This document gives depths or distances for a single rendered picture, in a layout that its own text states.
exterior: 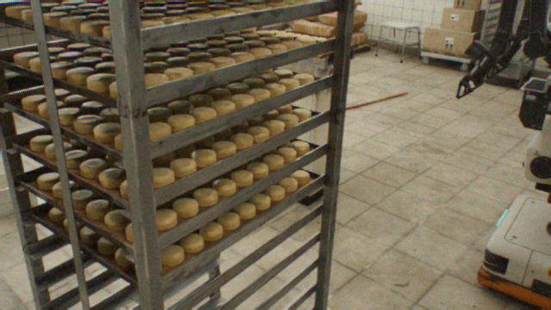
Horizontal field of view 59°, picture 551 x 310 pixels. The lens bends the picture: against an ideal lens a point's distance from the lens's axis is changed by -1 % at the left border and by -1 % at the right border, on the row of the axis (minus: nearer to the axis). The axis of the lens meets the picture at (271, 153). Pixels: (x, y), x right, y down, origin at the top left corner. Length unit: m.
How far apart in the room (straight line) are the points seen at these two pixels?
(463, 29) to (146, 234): 5.82
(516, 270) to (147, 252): 1.81
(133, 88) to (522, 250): 1.93
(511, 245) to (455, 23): 4.41
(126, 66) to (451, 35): 5.84
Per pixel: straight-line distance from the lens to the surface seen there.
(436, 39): 6.47
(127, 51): 0.71
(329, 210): 1.35
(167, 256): 1.01
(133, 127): 0.74
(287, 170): 1.15
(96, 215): 1.01
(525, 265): 2.35
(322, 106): 2.69
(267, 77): 1.19
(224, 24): 0.88
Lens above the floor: 1.47
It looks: 24 degrees down
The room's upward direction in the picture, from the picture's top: 2 degrees clockwise
